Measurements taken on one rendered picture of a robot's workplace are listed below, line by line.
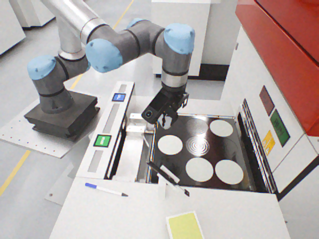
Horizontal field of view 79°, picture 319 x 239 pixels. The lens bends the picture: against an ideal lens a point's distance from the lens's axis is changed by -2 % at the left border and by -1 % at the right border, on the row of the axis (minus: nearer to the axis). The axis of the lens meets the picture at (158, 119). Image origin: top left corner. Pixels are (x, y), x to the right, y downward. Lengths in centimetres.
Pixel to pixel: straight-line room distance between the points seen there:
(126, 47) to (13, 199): 173
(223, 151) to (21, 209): 159
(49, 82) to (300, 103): 88
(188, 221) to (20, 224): 152
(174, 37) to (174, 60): 6
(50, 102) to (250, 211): 89
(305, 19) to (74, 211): 75
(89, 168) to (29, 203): 126
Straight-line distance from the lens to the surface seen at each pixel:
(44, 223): 180
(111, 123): 82
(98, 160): 72
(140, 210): 61
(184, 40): 48
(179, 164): 75
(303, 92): 52
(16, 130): 119
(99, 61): 46
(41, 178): 200
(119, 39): 48
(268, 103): 76
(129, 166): 77
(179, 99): 62
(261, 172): 77
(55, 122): 98
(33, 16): 509
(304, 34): 56
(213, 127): 89
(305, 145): 59
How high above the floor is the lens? 153
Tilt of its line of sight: 45 degrees down
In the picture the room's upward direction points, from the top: straight up
